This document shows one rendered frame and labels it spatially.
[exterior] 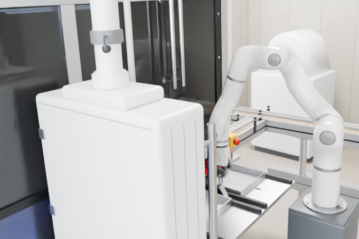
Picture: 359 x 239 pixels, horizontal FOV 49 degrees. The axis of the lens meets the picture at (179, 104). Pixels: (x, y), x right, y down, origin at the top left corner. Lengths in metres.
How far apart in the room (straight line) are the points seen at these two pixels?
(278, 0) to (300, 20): 0.39
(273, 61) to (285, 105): 2.79
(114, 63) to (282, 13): 4.35
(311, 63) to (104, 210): 3.49
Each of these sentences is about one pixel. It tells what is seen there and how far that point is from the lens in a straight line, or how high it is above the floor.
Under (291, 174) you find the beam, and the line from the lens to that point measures 3.01.
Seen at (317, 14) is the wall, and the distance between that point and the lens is 5.12.
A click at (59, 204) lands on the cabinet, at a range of 1.31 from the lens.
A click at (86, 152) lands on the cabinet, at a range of 1.10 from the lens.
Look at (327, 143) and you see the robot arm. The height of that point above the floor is 1.20.
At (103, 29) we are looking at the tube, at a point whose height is 1.74.
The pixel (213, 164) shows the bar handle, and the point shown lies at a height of 1.37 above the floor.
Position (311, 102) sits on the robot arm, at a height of 1.35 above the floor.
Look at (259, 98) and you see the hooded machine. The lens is 4.61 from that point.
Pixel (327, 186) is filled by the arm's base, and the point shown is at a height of 0.98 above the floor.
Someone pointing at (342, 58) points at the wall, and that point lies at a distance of 5.08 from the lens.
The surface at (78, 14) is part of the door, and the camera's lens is 1.41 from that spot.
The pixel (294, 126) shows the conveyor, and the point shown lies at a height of 0.92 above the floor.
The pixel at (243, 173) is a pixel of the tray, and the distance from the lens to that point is 2.19.
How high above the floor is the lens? 1.81
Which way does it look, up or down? 15 degrees down
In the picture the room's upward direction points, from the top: 2 degrees counter-clockwise
